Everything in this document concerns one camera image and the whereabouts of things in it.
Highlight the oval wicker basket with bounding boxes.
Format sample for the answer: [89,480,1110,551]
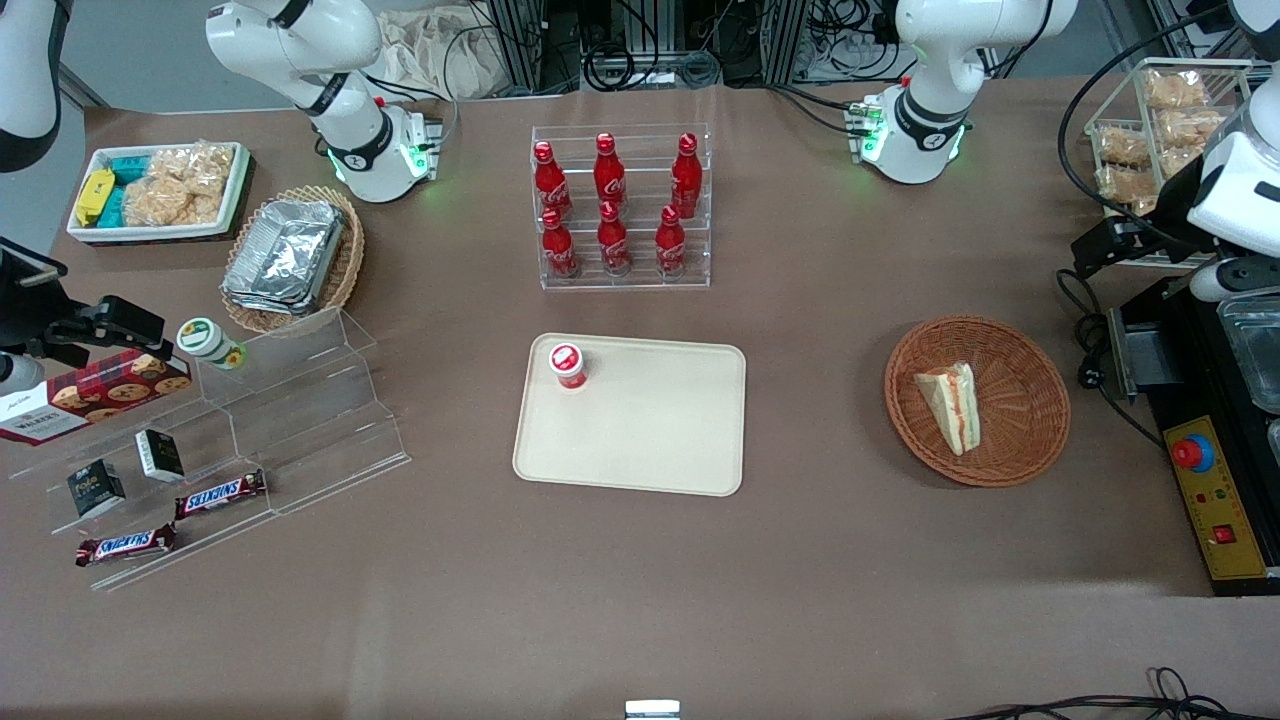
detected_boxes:
[220,185,366,336]

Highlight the clear bag of rice crackers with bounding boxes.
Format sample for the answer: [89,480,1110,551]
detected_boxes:
[122,172,221,228]
[148,140,239,191]

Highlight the brown Snickers bar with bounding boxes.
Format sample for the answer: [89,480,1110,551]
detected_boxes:
[173,469,269,522]
[74,522,179,569]

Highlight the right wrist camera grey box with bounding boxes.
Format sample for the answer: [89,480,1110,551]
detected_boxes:
[0,353,47,400]

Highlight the black cables at arm base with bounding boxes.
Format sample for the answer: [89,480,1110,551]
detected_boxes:
[768,82,863,138]

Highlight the clear bag of fried snacks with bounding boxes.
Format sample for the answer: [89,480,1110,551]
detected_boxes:
[1097,126,1151,169]
[1158,106,1239,151]
[1143,68,1211,111]
[1097,165,1161,206]

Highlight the triangular sandwich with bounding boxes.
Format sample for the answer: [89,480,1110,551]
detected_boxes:
[913,361,983,458]

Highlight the black power cable with plug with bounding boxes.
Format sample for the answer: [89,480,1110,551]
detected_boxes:
[1054,268,1169,448]

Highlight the beige crumpled cloth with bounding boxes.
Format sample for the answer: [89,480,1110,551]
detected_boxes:
[372,6,513,101]

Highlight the clear acrylic bottle rack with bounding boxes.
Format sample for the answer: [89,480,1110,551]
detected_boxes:
[530,123,712,292]

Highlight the yellow control panel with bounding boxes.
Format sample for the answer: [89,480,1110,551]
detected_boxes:
[1162,414,1273,583]

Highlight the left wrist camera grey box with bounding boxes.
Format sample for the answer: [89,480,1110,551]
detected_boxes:
[1188,257,1265,304]

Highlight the clear acrylic step stand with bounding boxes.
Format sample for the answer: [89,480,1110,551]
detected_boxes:
[6,306,412,594]

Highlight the yellow snack pack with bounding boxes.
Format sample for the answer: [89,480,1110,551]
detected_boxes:
[75,168,117,228]

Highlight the small black box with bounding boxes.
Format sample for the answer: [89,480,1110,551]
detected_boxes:
[66,458,128,520]
[134,428,187,485]

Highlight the coiled black background cable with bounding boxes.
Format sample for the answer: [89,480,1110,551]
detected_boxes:
[582,40,663,93]

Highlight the white rectangular snack tray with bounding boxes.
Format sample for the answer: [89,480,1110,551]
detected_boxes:
[66,141,251,244]

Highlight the beige plastic tray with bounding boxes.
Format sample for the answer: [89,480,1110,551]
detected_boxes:
[511,332,749,498]

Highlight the black machine with steel pans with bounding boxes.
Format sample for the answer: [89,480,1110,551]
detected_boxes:
[1107,268,1280,598]

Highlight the red cola bottle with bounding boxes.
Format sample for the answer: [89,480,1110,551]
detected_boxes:
[654,204,689,278]
[540,207,580,280]
[596,200,633,277]
[593,131,628,208]
[532,140,574,222]
[670,132,704,220]

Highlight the green white lidded cup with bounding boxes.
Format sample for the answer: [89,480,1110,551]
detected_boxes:
[176,316,248,372]

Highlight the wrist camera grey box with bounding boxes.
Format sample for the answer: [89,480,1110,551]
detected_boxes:
[0,353,47,400]
[1188,257,1265,304]

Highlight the red lidded small cup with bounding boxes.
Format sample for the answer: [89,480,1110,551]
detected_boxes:
[547,341,589,393]

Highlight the black floor cables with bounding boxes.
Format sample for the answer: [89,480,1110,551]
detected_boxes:
[945,666,1280,720]

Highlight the silver foil container stack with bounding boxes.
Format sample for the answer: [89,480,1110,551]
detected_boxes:
[221,198,347,317]

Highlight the round brown wicker basket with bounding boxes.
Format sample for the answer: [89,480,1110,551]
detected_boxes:
[883,315,1073,489]

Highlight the white wire basket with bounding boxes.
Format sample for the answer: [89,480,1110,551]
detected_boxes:
[1084,57,1257,268]

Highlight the red tartan cookie box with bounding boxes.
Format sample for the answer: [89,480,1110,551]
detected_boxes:
[0,347,194,447]

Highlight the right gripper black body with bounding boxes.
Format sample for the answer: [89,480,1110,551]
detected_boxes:
[0,280,79,367]

